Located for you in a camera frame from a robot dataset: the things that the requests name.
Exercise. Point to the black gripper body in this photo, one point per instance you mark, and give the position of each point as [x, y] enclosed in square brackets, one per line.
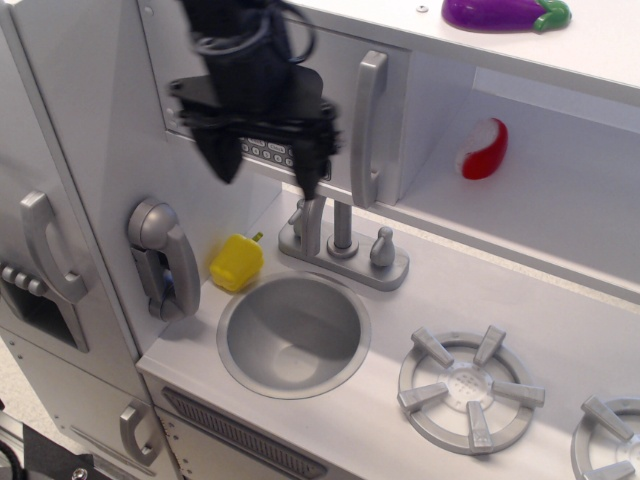
[267, 99]

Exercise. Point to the grey lower fridge handle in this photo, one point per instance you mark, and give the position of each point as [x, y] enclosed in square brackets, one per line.
[138, 439]

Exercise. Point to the grey toy faucet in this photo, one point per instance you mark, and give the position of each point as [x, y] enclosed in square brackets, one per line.
[373, 261]

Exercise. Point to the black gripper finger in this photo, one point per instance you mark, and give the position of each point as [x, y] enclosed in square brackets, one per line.
[221, 151]
[311, 156]

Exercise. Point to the grey oven vent panel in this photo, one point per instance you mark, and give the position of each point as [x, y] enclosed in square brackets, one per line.
[248, 440]

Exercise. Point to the yellow toy bell pepper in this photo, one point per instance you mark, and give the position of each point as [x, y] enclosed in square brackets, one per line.
[239, 260]

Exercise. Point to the round metal sink bowl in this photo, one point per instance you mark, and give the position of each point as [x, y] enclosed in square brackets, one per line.
[294, 335]

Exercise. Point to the red white toy radish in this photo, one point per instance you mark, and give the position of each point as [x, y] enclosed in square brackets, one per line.
[483, 149]

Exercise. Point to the white toy microwave door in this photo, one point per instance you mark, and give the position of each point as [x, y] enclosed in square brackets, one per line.
[335, 57]

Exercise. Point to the grey stove burner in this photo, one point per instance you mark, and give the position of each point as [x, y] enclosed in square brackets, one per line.
[467, 392]
[605, 444]

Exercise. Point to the grey fridge door handle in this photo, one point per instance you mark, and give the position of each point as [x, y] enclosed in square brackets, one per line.
[37, 215]

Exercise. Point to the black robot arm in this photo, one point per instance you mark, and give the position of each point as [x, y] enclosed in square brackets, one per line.
[241, 31]

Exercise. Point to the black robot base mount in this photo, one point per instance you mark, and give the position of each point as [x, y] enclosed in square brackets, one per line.
[26, 454]

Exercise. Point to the grey ice dispenser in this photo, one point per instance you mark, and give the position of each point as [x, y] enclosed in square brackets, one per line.
[32, 301]

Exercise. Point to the purple toy eggplant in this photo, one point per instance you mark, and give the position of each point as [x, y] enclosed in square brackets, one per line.
[502, 16]

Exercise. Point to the grey toy telephone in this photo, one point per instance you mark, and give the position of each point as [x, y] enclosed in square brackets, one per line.
[165, 261]

